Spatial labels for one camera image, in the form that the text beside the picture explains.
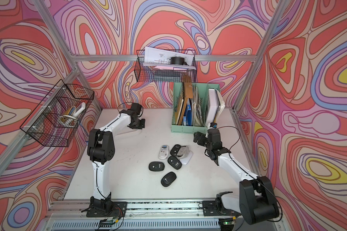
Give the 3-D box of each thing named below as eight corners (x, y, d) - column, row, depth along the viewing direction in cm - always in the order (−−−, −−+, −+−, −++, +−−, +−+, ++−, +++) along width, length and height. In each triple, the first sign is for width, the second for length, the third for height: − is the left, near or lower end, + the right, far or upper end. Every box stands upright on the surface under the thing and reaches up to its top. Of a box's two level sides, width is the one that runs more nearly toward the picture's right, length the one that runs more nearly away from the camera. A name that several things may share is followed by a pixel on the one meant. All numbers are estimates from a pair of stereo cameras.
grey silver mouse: (177, 161, 92) (177, 156, 87) (177, 151, 97) (177, 145, 91) (188, 161, 92) (189, 156, 87) (188, 151, 97) (188, 145, 91)
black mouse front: (164, 189, 81) (164, 188, 79) (159, 182, 84) (158, 180, 82) (177, 177, 86) (177, 176, 84) (172, 171, 88) (171, 169, 86)
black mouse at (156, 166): (148, 171, 88) (148, 169, 86) (149, 163, 92) (149, 161, 89) (164, 171, 88) (164, 169, 86) (164, 163, 91) (164, 161, 89)
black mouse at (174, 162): (166, 163, 92) (165, 161, 89) (171, 156, 95) (171, 154, 92) (178, 171, 88) (178, 170, 86) (183, 164, 91) (183, 162, 89)
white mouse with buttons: (159, 159, 93) (158, 157, 91) (159, 146, 99) (159, 144, 97) (168, 159, 93) (168, 157, 91) (169, 146, 99) (168, 144, 97)
